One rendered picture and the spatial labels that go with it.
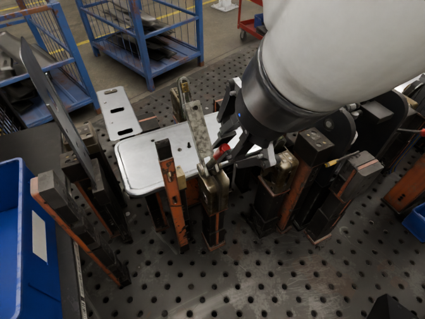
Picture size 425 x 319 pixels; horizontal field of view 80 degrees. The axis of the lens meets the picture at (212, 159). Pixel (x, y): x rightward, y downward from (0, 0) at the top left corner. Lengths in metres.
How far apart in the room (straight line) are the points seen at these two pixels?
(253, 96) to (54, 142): 0.68
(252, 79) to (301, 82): 0.06
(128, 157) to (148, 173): 0.09
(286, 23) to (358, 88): 0.06
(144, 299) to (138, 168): 0.39
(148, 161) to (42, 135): 0.32
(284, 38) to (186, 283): 0.77
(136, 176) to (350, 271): 0.72
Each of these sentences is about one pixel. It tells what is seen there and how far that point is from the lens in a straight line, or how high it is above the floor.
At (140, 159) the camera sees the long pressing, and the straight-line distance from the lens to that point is 0.73.
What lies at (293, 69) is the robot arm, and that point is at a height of 1.44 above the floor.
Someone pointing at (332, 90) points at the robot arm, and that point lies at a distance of 0.18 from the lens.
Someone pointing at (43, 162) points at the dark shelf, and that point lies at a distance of 0.79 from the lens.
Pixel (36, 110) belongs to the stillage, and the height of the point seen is 0.17.
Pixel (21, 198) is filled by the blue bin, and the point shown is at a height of 1.16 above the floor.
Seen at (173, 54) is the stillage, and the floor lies 0.17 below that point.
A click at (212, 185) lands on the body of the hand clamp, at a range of 0.58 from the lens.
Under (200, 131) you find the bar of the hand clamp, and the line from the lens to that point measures 0.58.
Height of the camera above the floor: 1.52
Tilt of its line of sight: 48 degrees down
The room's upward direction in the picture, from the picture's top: straight up
